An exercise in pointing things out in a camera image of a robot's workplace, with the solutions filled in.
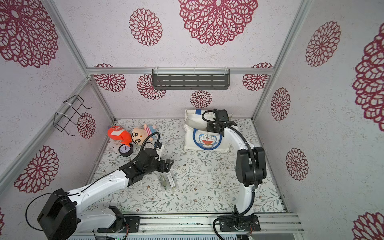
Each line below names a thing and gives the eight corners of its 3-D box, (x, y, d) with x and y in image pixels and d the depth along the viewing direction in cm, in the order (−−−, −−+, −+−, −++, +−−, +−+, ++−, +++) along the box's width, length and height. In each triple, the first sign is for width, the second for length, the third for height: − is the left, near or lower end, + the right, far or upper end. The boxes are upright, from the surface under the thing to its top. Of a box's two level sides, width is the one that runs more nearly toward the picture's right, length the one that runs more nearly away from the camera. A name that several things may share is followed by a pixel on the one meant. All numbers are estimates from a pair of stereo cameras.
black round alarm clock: (118, 156, 101) (116, 153, 98) (122, 146, 106) (120, 143, 103) (131, 156, 101) (129, 153, 98) (134, 146, 106) (132, 143, 103)
